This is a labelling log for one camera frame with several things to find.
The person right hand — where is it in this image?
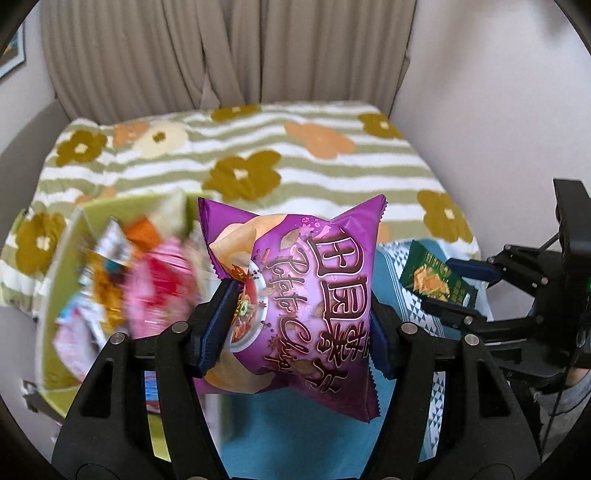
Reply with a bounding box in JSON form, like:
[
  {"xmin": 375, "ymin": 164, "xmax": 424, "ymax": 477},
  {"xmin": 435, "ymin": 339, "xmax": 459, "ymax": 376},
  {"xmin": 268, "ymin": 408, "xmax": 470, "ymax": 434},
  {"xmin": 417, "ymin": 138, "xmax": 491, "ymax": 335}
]
[{"xmin": 565, "ymin": 368, "xmax": 590, "ymax": 388}]

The framed houses picture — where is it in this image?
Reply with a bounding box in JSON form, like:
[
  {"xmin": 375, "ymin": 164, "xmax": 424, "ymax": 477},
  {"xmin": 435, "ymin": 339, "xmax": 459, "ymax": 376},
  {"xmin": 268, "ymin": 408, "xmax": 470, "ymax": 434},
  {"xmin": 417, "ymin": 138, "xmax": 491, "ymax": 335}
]
[{"xmin": 0, "ymin": 24, "xmax": 26, "ymax": 79}]

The blue patterned tablecloth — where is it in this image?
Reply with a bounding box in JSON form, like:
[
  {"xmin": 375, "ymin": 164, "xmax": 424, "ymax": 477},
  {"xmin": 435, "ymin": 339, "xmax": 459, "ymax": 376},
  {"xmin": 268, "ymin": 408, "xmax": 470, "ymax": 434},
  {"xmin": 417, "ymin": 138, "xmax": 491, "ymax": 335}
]
[{"xmin": 216, "ymin": 239, "xmax": 493, "ymax": 480}]

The white grey snack bag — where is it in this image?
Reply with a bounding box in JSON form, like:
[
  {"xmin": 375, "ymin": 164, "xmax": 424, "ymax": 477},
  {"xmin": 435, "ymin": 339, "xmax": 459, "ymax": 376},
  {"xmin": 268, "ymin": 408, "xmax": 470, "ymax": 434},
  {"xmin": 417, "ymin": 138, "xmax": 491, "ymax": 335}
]
[{"xmin": 93, "ymin": 217, "xmax": 133, "ymax": 266}]

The gold pillow snack bag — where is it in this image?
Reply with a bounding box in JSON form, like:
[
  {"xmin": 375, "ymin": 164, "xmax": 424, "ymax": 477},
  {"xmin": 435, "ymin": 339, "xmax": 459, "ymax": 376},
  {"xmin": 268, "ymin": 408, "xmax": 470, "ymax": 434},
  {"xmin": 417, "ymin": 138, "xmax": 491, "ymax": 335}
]
[{"xmin": 88, "ymin": 252, "xmax": 125, "ymax": 335}]

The beige curtain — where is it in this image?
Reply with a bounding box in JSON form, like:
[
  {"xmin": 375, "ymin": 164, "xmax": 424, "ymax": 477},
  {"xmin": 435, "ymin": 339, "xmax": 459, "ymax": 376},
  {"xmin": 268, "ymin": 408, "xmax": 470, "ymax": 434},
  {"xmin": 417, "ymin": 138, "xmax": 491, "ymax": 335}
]
[{"xmin": 40, "ymin": 1, "xmax": 416, "ymax": 124}]

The small dark green packet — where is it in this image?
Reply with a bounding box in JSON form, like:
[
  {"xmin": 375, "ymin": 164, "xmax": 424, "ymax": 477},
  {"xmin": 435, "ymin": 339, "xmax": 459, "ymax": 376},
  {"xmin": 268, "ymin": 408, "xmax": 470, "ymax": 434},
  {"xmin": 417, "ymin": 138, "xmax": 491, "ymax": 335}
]
[{"xmin": 400, "ymin": 241, "xmax": 477, "ymax": 308}]

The floral striped bed quilt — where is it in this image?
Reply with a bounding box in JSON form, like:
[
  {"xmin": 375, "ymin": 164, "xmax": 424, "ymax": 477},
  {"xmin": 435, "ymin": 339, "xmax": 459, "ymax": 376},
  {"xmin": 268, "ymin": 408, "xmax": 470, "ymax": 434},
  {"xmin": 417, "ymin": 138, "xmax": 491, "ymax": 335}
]
[{"xmin": 1, "ymin": 102, "xmax": 480, "ymax": 316}]

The orange white snack bag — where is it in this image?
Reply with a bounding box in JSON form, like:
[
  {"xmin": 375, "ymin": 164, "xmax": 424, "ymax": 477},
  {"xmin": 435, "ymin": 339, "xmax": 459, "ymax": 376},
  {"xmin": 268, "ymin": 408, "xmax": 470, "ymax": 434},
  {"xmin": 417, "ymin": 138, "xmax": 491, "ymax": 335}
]
[{"xmin": 123, "ymin": 216, "xmax": 163, "ymax": 253}]

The pink striped snack bag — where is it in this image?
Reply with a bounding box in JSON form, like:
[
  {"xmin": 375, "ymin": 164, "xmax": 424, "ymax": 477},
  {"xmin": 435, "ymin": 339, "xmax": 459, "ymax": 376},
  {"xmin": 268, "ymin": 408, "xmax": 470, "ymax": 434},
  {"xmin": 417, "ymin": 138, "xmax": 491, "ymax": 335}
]
[{"xmin": 123, "ymin": 237, "xmax": 202, "ymax": 338}]

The purple potato chips bag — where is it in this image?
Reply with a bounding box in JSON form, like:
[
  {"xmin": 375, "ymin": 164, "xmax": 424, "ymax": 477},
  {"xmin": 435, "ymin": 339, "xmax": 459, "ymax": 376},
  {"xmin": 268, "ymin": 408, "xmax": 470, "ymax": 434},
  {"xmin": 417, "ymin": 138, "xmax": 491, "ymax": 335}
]
[{"xmin": 194, "ymin": 195, "xmax": 387, "ymax": 422}]

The white pink snack bag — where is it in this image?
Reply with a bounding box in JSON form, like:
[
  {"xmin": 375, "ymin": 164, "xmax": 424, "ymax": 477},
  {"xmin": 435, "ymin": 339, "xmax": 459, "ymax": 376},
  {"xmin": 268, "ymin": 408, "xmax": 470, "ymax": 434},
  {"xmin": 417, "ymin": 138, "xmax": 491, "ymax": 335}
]
[{"xmin": 53, "ymin": 306, "xmax": 106, "ymax": 382}]

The grey bed headboard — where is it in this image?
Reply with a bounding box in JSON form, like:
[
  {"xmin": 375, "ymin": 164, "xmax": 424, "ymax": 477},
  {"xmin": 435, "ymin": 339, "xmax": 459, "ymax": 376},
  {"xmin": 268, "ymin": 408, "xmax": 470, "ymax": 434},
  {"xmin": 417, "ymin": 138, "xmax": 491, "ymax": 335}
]
[{"xmin": 0, "ymin": 100, "xmax": 69, "ymax": 239}]

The green cardboard box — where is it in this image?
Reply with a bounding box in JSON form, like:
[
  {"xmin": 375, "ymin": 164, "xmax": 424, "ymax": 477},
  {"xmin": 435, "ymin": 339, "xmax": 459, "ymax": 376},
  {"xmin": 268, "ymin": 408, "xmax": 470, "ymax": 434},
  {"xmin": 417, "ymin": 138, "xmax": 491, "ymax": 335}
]
[{"xmin": 35, "ymin": 189, "xmax": 217, "ymax": 419}]

